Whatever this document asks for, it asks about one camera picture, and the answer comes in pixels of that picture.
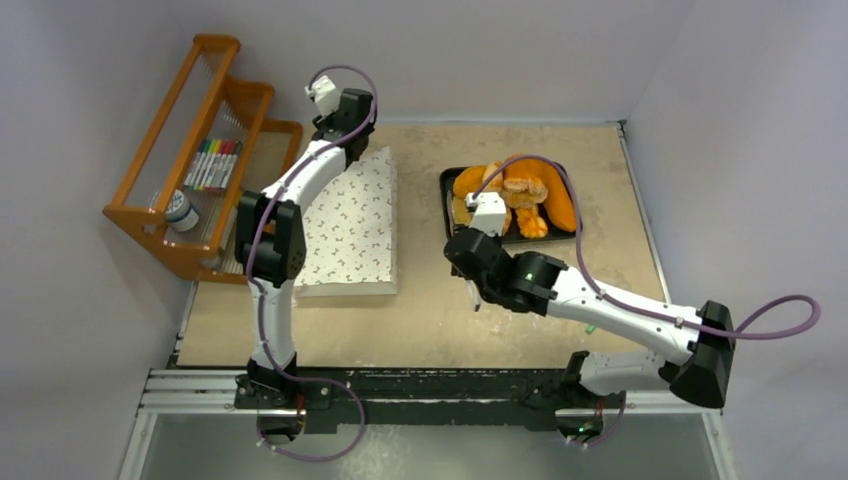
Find fake croissant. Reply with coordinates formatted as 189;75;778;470
502;208;513;236

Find orange wooden shelf rack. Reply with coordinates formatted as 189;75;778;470
103;34;304;284

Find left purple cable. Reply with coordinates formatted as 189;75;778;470
245;64;379;464

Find metal tongs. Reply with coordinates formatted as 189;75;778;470
465;280;482;312

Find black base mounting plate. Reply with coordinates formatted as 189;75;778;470
234;367;623;435

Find white blue tape roll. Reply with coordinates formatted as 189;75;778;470
165;190;199;233

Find large fake bread loaf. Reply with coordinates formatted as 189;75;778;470
501;159;548;208

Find lumpy orange fake bread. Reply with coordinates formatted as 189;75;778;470
452;165;486;199

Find black plastic tray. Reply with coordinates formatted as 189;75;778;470
439;167;575;244

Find white patterned paper bag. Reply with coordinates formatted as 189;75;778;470
295;147;398;297

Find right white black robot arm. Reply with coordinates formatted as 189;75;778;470
443;229;735;409

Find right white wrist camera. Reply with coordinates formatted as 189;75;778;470
465;192;507;237

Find round fake bread bun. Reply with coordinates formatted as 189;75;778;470
481;161;503;193

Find set of coloured markers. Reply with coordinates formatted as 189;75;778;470
183;138;244;193

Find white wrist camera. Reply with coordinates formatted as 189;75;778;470
465;192;507;237
304;75;341;117

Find sliced seeded fake bread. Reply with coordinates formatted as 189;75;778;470
451;197;471;229

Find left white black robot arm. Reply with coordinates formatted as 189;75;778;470
235;88;377;409

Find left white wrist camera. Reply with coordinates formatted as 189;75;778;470
304;75;341;117

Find aluminium rail frame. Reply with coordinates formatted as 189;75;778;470
121;122;728;479

